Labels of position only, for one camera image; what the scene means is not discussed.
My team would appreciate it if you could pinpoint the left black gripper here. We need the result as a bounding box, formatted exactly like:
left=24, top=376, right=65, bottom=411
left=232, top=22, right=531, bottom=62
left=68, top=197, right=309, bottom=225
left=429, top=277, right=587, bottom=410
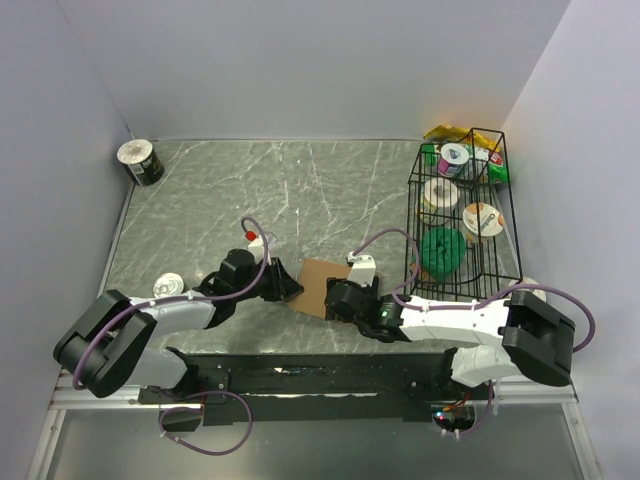
left=234, top=257, right=304, bottom=302

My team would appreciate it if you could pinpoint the brown cardboard box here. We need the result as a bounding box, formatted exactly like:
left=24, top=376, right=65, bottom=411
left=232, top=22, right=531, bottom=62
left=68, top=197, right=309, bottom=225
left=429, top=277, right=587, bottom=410
left=286, top=259, right=350, bottom=320

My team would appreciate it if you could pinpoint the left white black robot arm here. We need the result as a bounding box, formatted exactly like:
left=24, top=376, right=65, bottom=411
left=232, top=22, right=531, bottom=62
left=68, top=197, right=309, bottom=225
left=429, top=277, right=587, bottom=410
left=53, top=249, right=304, bottom=402

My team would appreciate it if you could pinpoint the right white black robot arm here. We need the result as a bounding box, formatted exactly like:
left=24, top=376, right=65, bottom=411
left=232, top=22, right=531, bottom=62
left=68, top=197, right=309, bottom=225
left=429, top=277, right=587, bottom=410
left=325, top=279, right=575, bottom=399

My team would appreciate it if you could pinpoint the tin can brown label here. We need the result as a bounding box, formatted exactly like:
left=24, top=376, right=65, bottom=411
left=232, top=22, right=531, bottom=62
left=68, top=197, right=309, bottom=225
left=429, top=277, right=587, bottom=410
left=152, top=272, right=190, bottom=299

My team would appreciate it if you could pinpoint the Chobani yogurt cup in basket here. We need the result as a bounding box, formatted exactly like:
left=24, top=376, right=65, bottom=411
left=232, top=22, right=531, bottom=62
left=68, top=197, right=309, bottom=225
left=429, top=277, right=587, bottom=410
left=462, top=202, right=505, bottom=243

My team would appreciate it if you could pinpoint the white yogurt cup on table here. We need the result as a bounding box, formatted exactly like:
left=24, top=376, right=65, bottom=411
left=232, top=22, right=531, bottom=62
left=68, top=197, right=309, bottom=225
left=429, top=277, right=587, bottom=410
left=509, top=277, right=549, bottom=301

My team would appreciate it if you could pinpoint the blue white yogurt cup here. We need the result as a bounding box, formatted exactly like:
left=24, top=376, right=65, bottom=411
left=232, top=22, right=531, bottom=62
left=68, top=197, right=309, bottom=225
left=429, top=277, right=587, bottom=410
left=437, top=143, right=470, bottom=177

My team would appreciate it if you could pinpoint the green snack bag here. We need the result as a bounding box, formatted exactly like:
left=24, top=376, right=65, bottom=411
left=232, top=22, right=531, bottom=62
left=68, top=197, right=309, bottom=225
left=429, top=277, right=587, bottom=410
left=470, top=147, right=510, bottom=185

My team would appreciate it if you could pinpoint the yellow snack bag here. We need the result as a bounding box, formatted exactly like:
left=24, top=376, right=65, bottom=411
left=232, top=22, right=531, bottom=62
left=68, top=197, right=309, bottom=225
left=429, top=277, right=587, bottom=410
left=423, top=124, right=500, bottom=151

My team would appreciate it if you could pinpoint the red white package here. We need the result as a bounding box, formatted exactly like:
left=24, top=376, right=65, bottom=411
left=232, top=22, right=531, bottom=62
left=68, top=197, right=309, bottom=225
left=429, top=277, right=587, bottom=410
left=490, top=153, right=503, bottom=166

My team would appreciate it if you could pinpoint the green black chips can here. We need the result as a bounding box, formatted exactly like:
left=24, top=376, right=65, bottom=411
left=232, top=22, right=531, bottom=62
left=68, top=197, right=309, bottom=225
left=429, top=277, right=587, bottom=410
left=116, top=139, right=164, bottom=186

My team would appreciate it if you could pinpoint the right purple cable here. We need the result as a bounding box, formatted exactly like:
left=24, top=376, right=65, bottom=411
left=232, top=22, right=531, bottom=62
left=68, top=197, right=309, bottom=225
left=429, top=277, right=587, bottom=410
left=352, top=228, right=597, bottom=436

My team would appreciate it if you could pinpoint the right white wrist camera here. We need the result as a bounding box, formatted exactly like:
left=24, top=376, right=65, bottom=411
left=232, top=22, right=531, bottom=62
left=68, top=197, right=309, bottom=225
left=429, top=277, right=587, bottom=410
left=346, top=252, right=376, bottom=287

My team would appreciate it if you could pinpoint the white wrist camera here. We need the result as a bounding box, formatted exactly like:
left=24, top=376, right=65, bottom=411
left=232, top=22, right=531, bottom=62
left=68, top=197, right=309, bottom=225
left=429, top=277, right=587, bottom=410
left=245, top=230, right=278, bottom=262
left=346, top=252, right=376, bottom=287

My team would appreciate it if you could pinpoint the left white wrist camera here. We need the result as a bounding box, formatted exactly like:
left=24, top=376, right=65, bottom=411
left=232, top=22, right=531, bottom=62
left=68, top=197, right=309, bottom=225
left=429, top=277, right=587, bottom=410
left=245, top=230, right=278, bottom=262

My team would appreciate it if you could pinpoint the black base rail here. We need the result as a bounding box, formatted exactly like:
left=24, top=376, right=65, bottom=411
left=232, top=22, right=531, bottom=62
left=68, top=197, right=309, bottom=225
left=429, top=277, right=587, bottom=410
left=138, top=353, right=489, bottom=426

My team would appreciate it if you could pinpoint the black wire basket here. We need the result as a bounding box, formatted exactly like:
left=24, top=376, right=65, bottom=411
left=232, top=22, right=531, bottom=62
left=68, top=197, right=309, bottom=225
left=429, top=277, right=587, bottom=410
left=404, top=128, right=523, bottom=301

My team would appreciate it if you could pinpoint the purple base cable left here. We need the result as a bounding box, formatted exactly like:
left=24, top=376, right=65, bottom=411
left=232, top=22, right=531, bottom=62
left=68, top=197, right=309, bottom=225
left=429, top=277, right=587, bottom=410
left=158, top=389, right=254, bottom=456

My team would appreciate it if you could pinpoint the aluminium frame rail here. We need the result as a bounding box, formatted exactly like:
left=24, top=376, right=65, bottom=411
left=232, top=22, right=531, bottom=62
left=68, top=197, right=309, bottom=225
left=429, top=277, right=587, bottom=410
left=47, top=369, right=579, bottom=411

